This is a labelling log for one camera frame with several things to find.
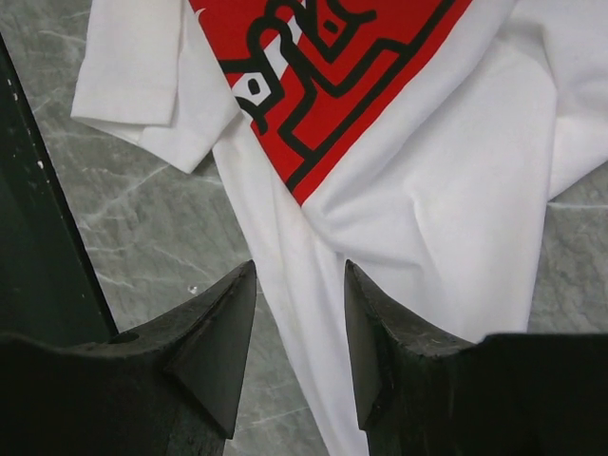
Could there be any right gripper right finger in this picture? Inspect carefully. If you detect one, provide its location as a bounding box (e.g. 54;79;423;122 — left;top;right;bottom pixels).
345;262;607;455

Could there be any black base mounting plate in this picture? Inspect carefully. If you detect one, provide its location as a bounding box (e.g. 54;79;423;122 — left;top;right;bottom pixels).
1;47;118;347

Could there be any white t-shirt red print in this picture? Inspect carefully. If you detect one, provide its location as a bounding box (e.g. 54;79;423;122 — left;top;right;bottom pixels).
71;1;607;455

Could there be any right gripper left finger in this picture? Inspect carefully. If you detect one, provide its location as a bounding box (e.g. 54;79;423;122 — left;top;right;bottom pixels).
1;261;257;455

